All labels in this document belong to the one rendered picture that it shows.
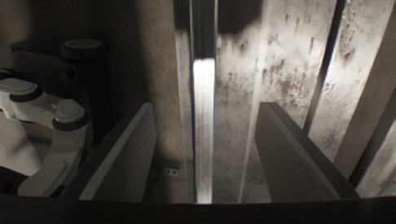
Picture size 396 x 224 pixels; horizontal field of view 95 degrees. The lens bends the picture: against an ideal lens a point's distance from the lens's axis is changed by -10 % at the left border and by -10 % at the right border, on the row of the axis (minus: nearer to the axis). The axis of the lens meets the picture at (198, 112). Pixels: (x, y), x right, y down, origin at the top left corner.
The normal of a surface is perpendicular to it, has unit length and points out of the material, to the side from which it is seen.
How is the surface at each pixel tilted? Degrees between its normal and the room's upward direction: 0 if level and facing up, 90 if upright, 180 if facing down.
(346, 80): 0
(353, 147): 0
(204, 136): 11
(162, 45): 0
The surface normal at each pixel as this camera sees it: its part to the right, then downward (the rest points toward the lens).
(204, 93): -0.02, 0.51
